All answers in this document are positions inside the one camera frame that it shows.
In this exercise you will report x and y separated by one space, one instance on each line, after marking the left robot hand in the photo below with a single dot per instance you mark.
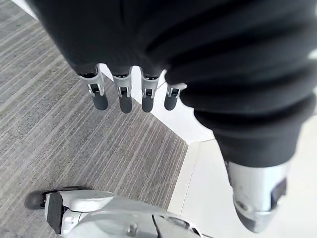
188 49

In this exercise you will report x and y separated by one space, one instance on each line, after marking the silver robot leg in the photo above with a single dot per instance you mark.
116 218

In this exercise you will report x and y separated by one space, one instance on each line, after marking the dark robot foot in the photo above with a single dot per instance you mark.
34 201

